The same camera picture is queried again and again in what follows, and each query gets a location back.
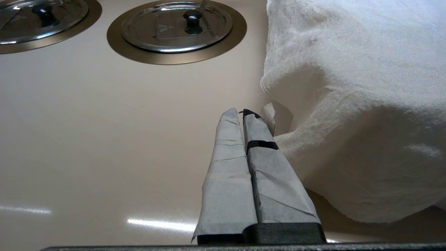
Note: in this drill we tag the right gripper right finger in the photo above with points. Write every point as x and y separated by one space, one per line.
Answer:
275 188

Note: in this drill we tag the white cloth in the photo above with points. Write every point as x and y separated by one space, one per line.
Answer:
366 87

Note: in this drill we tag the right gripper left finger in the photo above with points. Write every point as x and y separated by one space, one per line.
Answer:
226 181

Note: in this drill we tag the steel pot lid black knob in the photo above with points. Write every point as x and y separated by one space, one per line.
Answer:
146 35
21 28

